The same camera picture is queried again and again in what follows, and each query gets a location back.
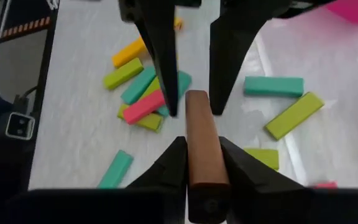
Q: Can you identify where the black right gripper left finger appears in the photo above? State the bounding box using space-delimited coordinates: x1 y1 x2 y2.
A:
126 136 189 224

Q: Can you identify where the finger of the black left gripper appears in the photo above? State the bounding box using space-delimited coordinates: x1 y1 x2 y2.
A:
118 0 180 119
208 0 291 116

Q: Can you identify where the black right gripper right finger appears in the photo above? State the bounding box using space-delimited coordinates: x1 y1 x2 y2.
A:
218 136 315 224

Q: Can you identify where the yellow wooden block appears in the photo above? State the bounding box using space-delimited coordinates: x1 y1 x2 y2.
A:
173 17 185 31
111 36 149 68

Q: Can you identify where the teal wooden block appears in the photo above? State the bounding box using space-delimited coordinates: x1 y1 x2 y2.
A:
244 76 305 98
96 149 134 190
157 70 193 118
120 65 158 106

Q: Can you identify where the brown wooden block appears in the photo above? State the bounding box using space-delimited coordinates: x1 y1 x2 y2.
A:
184 89 231 224

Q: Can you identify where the green wooden block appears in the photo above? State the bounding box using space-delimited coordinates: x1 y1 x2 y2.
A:
117 103 165 133
103 57 145 91
140 76 162 100
243 147 280 171
264 91 325 141

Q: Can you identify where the red wooden block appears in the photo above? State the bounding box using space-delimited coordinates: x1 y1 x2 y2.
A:
314 181 338 190
122 89 167 126

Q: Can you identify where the white work surface sheet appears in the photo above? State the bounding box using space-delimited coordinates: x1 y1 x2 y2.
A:
28 0 358 224

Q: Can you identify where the pink plastic bin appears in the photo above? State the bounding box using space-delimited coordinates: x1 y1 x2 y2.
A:
324 0 358 26

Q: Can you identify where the black panel with orange stripes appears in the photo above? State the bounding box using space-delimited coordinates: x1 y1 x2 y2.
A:
0 0 54 43

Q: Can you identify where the black metal table frame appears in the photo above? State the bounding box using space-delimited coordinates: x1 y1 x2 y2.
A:
0 0 61 191

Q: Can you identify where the black camera cable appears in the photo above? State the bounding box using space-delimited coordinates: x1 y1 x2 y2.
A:
19 86 39 104

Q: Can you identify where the small silver-rimmed camera box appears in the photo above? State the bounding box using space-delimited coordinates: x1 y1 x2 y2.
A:
4 111 36 141

